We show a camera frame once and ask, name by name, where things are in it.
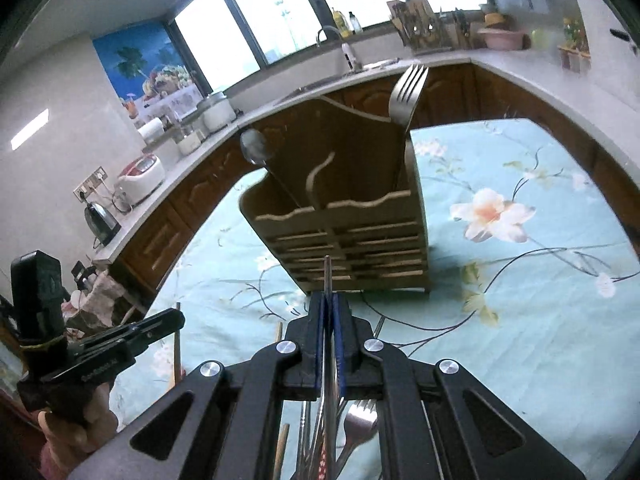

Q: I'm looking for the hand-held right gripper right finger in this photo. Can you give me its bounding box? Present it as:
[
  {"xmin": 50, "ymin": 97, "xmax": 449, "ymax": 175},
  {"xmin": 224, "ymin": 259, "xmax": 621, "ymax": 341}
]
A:
[{"xmin": 333, "ymin": 295, "xmax": 587, "ymax": 480}]

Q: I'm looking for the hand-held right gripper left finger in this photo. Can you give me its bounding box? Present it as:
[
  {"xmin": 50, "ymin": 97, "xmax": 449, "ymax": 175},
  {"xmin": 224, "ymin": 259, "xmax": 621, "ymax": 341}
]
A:
[{"xmin": 65, "ymin": 294, "xmax": 331, "ymax": 480}]

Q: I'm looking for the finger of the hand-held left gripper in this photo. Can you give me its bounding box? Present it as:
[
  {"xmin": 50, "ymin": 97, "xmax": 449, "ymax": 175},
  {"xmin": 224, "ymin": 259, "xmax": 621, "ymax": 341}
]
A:
[{"xmin": 80, "ymin": 308, "xmax": 186, "ymax": 356}]

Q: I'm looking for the wooden chopstick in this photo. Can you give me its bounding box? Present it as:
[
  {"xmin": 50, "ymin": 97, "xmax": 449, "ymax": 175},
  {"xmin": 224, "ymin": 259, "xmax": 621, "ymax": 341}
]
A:
[
  {"xmin": 276, "ymin": 422, "xmax": 291, "ymax": 480},
  {"xmin": 172, "ymin": 302, "xmax": 182, "ymax": 391}
]

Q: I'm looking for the steel chopstick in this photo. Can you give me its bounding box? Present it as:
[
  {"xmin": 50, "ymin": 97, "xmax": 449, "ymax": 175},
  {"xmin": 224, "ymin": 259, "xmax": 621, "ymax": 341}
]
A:
[
  {"xmin": 320, "ymin": 255, "xmax": 340, "ymax": 480},
  {"xmin": 298, "ymin": 400, "xmax": 309, "ymax": 480}
]

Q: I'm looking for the wooden utensil holder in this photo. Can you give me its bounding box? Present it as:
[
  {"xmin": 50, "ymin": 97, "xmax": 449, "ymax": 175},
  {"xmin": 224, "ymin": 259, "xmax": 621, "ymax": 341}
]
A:
[{"xmin": 239, "ymin": 95, "xmax": 433, "ymax": 295}]

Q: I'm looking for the steel fork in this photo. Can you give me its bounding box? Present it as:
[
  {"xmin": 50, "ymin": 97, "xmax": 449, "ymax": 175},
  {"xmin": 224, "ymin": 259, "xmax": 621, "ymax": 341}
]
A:
[
  {"xmin": 334, "ymin": 399, "xmax": 379, "ymax": 480},
  {"xmin": 388, "ymin": 63, "xmax": 430, "ymax": 196}
]

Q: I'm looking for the person's left hand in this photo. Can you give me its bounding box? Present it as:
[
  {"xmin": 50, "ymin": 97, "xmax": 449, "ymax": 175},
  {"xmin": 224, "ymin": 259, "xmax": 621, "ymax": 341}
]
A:
[{"xmin": 40, "ymin": 382, "xmax": 120, "ymax": 480}]

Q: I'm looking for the pink floral cloth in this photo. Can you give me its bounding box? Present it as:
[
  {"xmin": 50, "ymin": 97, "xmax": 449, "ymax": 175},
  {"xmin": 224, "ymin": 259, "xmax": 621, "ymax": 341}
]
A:
[{"xmin": 62, "ymin": 267, "xmax": 133, "ymax": 346}]

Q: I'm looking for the steel electric kettle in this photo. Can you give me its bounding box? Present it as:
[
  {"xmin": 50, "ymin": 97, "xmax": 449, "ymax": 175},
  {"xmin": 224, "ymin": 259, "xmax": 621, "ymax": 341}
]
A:
[{"xmin": 83, "ymin": 201, "xmax": 122, "ymax": 248}]

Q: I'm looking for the red and white rice cooker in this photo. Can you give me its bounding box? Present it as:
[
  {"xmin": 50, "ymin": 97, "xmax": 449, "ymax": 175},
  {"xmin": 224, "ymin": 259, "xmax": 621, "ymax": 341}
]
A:
[{"xmin": 114, "ymin": 154, "xmax": 167, "ymax": 206}]

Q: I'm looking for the floral teal tablecloth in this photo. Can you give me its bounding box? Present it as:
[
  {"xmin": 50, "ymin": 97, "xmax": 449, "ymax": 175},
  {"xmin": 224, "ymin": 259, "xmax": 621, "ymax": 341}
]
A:
[{"xmin": 107, "ymin": 117, "xmax": 640, "ymax": 480}]

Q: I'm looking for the white jug with glass lid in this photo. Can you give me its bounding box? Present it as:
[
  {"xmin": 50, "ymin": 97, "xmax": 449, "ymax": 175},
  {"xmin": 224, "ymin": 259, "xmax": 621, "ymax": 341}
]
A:
[{"xmin": 172, "ymin": 127, "xmax": 203, "ymax": 156}]

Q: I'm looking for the paper towel roll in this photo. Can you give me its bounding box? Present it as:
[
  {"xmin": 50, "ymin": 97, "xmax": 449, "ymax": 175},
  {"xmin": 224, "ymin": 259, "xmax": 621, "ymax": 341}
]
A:
[{"xmin": 137, "ymin": 117, "xmax": 166, "ymax": 143}]

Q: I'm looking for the steel spoon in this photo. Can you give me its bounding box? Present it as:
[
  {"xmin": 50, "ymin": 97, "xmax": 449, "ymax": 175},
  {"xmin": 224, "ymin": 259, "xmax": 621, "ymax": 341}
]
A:
[{"xmin": 240, "ymin": 129, "xmax": 303, "ymax": 210}]

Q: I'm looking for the white cooker with steel lid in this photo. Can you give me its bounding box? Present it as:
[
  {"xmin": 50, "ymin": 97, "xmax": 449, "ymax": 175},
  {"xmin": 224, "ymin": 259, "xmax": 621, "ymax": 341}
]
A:
[{"xmin": 197, "ymin": 91, "xmax": 237, "ymax": 133}]

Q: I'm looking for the steel kitchen sink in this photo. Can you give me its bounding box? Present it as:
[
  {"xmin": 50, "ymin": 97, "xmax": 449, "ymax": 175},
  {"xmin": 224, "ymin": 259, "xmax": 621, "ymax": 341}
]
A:
[{"xmin": 277, "ymin": 67, "xmax": 351, "ymax": 106}]

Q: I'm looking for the steel kitchen faucet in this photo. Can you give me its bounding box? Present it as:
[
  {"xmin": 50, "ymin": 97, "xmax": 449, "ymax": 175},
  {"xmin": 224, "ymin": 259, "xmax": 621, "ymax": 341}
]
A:
[{"xmin": 316, "ymin": 25, "xmax": 363, "ymax": 73}]

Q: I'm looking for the kitchen window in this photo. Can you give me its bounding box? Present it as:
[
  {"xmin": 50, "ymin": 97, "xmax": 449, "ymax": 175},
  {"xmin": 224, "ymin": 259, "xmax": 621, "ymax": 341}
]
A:
[{"xmin": 170, "ymin": 0, "xmax": 491, "ymax": 96}]

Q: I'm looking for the yellow dish soap bottle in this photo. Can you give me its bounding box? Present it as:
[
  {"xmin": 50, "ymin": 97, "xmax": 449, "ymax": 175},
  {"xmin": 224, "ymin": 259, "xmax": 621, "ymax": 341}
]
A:
[{"xmin": 331, "ymin": 7, "xmax": 351, "ymax": 38}]

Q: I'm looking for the wooden countertop utensil rack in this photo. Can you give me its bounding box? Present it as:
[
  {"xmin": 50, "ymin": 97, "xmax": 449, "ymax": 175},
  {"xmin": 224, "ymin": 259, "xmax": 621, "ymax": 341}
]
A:
[{"xmin": 386, "ymin": 0, "xmax": 451, "ymax": 53}]

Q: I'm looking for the white kitchen countertop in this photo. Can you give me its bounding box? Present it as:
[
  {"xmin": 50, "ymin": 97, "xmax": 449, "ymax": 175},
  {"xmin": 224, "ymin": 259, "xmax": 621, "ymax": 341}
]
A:
[{"xmin": 92, "ymin": 42, "xmax": 640, "ymax": 266}]

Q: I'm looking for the knife block with knives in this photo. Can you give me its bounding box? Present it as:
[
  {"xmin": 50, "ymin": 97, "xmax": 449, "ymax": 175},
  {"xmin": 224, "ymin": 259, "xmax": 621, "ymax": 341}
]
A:
[{"xmin": 452, "ymin": 8, "xmax": 473, "ymax": 51}]

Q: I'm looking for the pink plastic basin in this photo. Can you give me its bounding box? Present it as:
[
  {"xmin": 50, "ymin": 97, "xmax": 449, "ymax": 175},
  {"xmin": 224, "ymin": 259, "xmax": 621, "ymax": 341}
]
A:
[{"xmin": 477, "ymin": 27, "xmax": 526, "ymax": 51}]

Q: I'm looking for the spice rack with bottles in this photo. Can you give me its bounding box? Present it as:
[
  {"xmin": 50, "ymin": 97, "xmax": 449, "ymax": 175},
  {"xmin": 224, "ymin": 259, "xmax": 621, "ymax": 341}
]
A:
[{"xmin": 557, "ymin": 17, "xmax": 592, "ymax": 73}]

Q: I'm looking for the wall power outlet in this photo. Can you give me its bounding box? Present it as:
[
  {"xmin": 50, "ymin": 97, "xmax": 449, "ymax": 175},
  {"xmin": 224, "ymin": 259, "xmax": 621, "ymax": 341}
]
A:
[{"xmin": 74, "ymin": 170, "xmax": 108, "ymax": 201}]

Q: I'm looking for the tropical fruit wall poster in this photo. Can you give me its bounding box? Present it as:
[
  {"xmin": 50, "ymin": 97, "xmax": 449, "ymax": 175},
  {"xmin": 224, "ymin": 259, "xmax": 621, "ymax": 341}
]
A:
[{"xmin": 92, "ymin": 22, "xmax": 201, "ymax": 121}]

